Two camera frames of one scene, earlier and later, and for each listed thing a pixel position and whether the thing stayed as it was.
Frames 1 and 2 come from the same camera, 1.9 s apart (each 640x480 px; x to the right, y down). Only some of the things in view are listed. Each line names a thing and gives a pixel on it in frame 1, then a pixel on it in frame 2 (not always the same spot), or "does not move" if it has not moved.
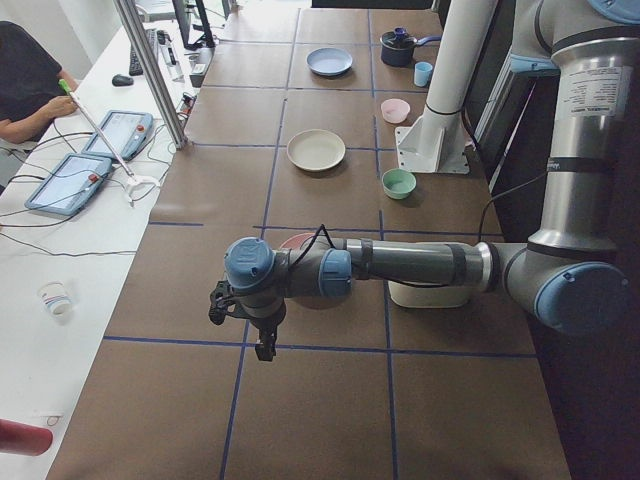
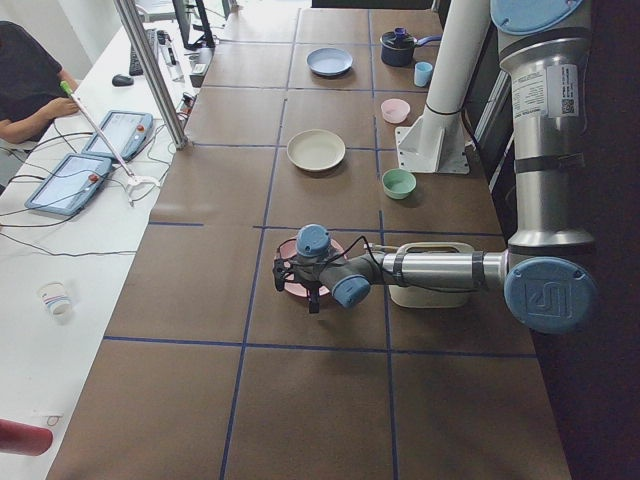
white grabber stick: [133, 180] does not move
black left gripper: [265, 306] → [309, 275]
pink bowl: [395, 110] does not move
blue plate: [329, 61] does not move
